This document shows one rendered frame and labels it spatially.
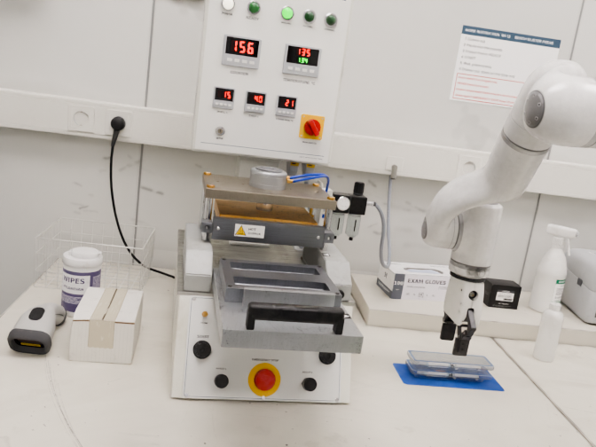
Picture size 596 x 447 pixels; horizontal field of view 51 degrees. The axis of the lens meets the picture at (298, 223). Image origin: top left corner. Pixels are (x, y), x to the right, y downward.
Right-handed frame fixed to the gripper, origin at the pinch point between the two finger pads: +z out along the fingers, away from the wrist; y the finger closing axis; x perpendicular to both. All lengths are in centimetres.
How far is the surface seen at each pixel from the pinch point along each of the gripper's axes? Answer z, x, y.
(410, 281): -1.3, -0.7, 36.4
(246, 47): -56, 51, 23
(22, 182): -12, 109, 61
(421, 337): 8.5, -1.1, 21.3
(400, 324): 7.3, 3.4, 26.1
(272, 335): -13, 44, -34
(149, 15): -62, 77, 60
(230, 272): -16, 51, -16
